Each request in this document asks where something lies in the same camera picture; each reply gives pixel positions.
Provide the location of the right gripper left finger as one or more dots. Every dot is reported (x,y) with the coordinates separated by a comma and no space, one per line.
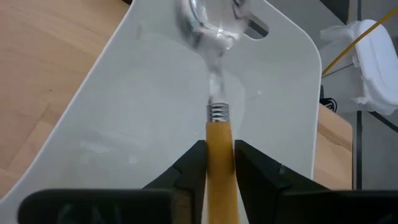
(189,174)

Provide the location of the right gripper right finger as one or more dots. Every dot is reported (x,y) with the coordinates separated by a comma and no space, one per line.
(258,177)

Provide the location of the white plastic bin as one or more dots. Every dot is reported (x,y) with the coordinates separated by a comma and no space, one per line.
(140,109)

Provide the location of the white lidded trash bin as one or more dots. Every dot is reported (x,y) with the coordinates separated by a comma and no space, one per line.
(379,62)

